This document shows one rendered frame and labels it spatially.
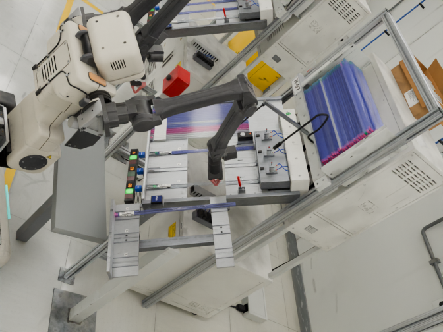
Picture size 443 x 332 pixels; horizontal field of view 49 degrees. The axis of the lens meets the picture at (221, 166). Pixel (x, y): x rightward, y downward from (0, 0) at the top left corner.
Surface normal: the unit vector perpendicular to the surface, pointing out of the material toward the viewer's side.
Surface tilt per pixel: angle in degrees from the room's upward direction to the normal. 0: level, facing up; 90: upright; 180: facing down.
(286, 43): 90
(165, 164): 45
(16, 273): 0
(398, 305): 90
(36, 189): 0
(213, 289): 90
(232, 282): 90
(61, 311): 0
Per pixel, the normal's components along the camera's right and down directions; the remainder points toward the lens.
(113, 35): -0.05, -0.48
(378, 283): -0.73, -0.44
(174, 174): -0.04, -0.69
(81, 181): 0.67, -0.53
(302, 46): 0.04, 0.73
